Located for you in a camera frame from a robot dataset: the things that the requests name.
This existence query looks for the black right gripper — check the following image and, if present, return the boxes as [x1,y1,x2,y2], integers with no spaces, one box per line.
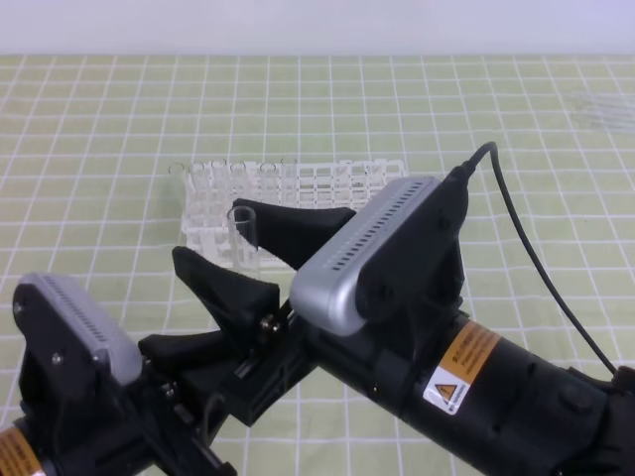
[172,198,467,426]

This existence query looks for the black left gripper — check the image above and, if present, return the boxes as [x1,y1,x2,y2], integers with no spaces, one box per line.
[19,330,236,475]

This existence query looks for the clear glass test tube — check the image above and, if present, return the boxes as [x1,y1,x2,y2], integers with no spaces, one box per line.
[227,205,258,251]

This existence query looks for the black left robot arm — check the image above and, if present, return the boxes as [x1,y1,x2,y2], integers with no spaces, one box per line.
[1,331,236,475]

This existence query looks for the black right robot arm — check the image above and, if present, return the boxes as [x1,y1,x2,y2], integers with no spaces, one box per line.
[173,200,634,475]

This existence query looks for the test tubes standing in rack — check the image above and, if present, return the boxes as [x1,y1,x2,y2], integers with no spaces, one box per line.
[167,158,300,234]

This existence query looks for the white plastic test tube rack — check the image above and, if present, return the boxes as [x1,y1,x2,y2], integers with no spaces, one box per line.
[168,159,409,268]

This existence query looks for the green checkered tablecloth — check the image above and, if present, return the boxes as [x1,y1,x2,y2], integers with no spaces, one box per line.
[1,56,634,475]

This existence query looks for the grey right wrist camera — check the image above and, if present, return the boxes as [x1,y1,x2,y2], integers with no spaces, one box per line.
[290,176,441,336]

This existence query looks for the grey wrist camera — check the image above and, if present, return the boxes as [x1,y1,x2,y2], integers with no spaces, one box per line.
[19,273,143,386]
[290,176,441,336]

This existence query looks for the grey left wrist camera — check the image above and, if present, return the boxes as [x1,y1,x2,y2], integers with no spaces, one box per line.
[19,273,143,386]

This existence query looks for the black right camera cable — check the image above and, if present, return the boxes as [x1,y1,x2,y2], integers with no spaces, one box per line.
[455,141,626,383]

